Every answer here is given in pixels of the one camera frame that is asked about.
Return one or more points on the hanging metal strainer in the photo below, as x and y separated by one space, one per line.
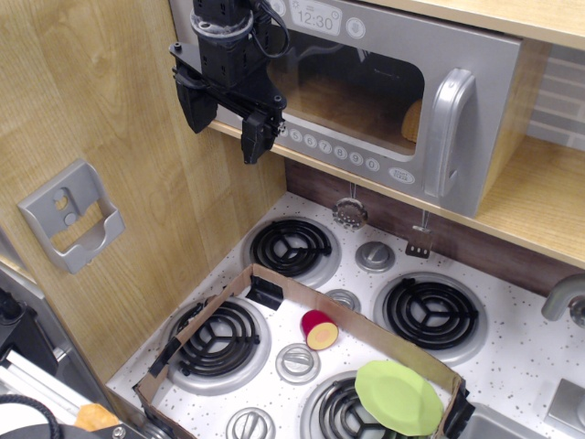
349 212

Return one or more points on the grey wall phone holder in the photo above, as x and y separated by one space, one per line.
60 203

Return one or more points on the front left black burner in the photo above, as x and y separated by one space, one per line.
225 343

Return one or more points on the grey toy sink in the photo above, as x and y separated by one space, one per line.
562 417

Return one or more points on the green toy plate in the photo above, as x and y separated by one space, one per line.
398 398

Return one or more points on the orange object bottom left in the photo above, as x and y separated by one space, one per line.
93 417

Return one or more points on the yellow toy corn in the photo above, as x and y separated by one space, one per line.
411 122

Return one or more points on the grey toy faucet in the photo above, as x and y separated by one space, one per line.
566 294

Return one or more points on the front right black burner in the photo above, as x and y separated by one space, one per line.
341 414

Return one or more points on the black device left edge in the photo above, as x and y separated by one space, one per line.
21 333

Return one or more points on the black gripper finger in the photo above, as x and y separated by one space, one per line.
258 135
199 108

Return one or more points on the cardboard barrier frame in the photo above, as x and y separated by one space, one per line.
266 357

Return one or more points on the red toy fruit half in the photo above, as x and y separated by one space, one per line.
319 330

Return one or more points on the grey stove knob front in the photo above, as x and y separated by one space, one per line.
251 423

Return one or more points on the back left black burner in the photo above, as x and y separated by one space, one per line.
291 247

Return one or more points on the grey stove knob middle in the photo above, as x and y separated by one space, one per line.
345 298

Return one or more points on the black burner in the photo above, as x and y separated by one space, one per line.
291 247
341 414
429 313
225 343

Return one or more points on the grey toy microwave door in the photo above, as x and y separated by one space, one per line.
351 72

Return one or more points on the hanging metal spatula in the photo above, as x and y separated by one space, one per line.
420 238

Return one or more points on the back right black burner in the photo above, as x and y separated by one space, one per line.
429 313

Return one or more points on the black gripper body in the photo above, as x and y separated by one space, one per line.
233 50

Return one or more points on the wooden shelf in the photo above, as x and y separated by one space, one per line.
534 212

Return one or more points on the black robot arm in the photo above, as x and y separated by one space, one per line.
219 7

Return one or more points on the grey stove knob centre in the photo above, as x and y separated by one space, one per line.
297 364

